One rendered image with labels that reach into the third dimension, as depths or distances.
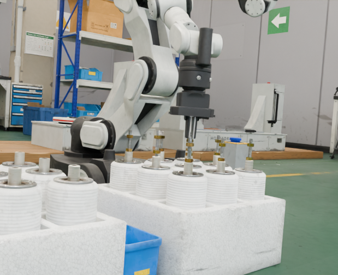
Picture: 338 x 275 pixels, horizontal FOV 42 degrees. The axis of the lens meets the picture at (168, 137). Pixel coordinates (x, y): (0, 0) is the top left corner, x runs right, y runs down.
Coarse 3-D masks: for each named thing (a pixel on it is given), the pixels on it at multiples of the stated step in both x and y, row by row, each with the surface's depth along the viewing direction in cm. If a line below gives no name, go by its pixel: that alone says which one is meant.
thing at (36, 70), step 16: (16, 0) 724; (32, 0) 705; (48, 0) 722; (16, 16) 723; (32, 16) 707; (48, 16) 724; (16, 32) 721; (48, 32) 726; (32, 64) 714; (48, 64) 731; (32, 80) 716; (48, 80) 733; (48, 96) 736
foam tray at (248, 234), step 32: (128, 192) 116; (128, 224) 110; (160, 224) 101; (192, 224) 97; (224, 224) 104; (256, 224) 113; (160, 256) 101; (192, 256) 97; (224, 256) 105; (256, 256) 114
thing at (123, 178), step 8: (112, 168) 120; (120, 168) 118; (128, 168) 118; (136, 168) 119; (112, 176) 120; (120, 176) 118; (128, 176) 118; (136, 176) 119; (112, 184) 120; (120, 184) 118; (128, 184) 118; (136, 184) 119
